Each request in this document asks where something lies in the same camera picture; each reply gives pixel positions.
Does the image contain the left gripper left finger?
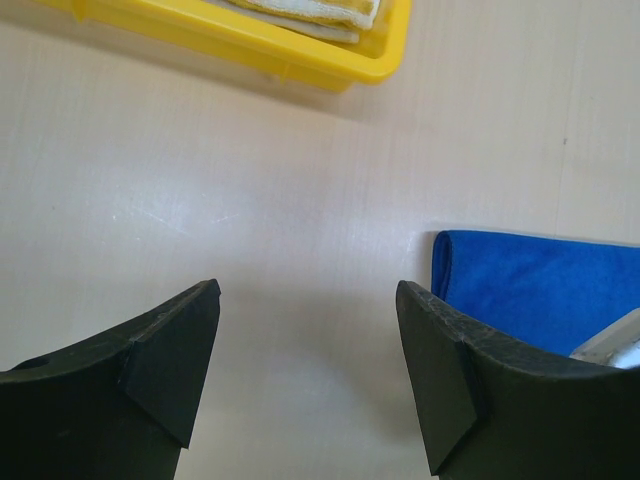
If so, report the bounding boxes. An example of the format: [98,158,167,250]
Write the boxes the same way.
[1,279,221,479]

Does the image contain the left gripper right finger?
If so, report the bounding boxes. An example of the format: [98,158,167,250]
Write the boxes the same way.
[396,281,639,479]

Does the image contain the blue towel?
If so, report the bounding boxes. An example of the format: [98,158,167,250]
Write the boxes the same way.
[431,230,639,356]

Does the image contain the yellow striped towel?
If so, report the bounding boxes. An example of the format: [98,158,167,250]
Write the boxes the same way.
[210,0,381,45]

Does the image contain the yellow plastic tray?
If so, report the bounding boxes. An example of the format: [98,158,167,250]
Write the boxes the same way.
[43,1,412,92]

